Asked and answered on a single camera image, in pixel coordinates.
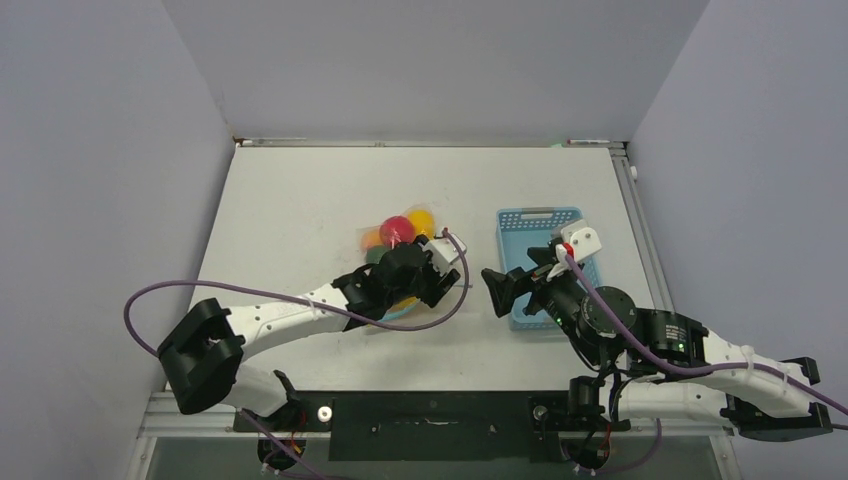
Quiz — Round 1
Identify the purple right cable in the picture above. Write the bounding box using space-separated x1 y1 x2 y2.
561 251 848 477

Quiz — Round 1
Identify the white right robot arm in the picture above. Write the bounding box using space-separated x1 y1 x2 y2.
481 242 834 442

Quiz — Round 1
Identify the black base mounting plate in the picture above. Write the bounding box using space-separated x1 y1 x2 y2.
233 391 630 462

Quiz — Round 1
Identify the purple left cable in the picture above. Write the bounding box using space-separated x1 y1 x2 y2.
123 228 472 480

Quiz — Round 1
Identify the green pepper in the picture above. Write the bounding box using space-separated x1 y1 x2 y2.
365 245 390 264

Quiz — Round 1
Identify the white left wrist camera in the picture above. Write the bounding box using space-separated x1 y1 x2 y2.
422 235 467 276

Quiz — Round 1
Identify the purple cable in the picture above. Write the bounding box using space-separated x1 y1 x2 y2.
561 251 848 477
123 228 472 480

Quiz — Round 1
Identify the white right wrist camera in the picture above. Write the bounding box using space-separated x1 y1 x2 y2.
554 219 602 264

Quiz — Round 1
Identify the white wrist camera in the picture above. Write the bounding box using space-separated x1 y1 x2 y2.
422 235 467 276
554 219 602 264

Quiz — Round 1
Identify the aluminium right frame rail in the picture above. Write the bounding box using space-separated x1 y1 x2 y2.
608 142 676 312

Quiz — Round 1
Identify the aluminium frame rail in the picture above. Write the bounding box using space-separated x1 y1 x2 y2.
138 391 735 438
608 142 676 312

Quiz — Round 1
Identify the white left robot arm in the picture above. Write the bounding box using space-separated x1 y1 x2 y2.
156 234 468 430

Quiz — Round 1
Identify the red apple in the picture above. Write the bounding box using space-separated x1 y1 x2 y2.
378 215 416 248

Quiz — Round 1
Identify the clear zip top bag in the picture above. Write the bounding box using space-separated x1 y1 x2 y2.
345 207 460 332

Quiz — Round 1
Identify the light blue plastic basket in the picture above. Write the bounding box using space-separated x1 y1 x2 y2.
496 207 583 331

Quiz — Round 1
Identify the aluminium front frame rail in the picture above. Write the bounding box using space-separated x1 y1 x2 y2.
138 391 735 438

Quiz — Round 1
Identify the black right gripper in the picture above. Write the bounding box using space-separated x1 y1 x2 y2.
481 246 604 364

